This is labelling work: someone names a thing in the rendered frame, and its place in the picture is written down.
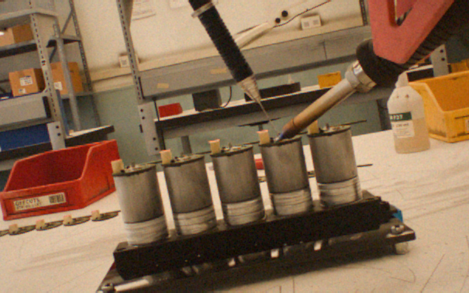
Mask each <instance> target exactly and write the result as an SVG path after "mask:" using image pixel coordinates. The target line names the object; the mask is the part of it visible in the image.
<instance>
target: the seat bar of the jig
mask: <svg viewBox="0 0 469 293"><path fill-rule="evenodd" d="M361 192H362V197H363V199H362V200H360V201H358V202H355V203H353V204H349V205H341V206H333V207H325V206H321V205H320V201H319V199H318V200H314V201H313V203H314V209H313V210H310V211H308V212H304V213H302V214H298V215H289V216H273V215H272V211H271V209H267V210H266V214H267V218H265V219H263V221H259V222H256V223H254V224H250V225H246V226H237V227H228V226H224V222H223V218H222V219H217V221H218V225H219V227H218V228H217V229H214V230H213V231H210V232H207V233H203V234H199V235H195V236H177V233H176V232H175V229H169V231H170V236H169V237H168V238H166V239H165V240H161V241H160V242H157V243H151V244H148V245H143V246H129V245H128V241H124V242H120V243H118V244H117V246H116V248H115V250H114V251H113V253H112V255H113V259H114V262H115V266H116V270H121V269H125V268H129V267H136V266H140V265H144V264H152V263H156V262H160V261H164V260H171V259H175V258H180V257H187V256H191V255H196V254H200V253H208V252H212V251H216V250H222V249H223V248H227V247H231V246H239V245H243V244H247V243H254V242H258V241H263V240H270V239H274V238H278V237H283V236H289V235H294V234H298V233H305V232H309V231H313V230H317V229H325V228H329V227H334V226H341V225H345V224H350V223H354V222H360V221H364V220H365V219H372V218H377V217H381V216H383V215H382V211H381V203H380V199H379V198H377V197H376V196H373V195H372V194H371V193H369V192H368V190H366V189H365V190H361Z"/></svg>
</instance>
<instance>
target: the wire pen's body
mask: <svg viewBox="0 0 469 293"><path fill-rule="evenodd" d="M188 2H189V4H190V6H191V7H192V9H193V10H194V12H193V13H192V14H191V17H192V18H195V17H198V19H199V21H200V23H201V24H202V26H203V27H204V29H205V31H207V33H208V34H209V37H210V38H211V41H212V42H213V44H215V47H216V49H217V51H218V52H219V54H220V57H221V58H222V60H224V64H226V66H227V67H228V68H227V69H228V70H229V72H230V73H231V75H232V77H233V78H234V80H235V82H236V83H237V84H238V83H240V82H241V81H244V80H245V79H247V78H248V77H249V76H250V75H252V74H253V71H252V69H251V67H250V65H249V64H248V62H247V61H246V58H244V55H243V53H242V52H241V51H240V48H239V46H238V45H237V42H236V41H235V39H234V38H233V37H232V35H230V34H231V33H230V32H229V30H228V29H227V27H226V26H225V23H224V22H223V19H222V18H221V16H220V14H219V12H218V10H217V8H216V5H218V4H219V3H218V1H217V0H213V1H212V0H188Z"/></svg>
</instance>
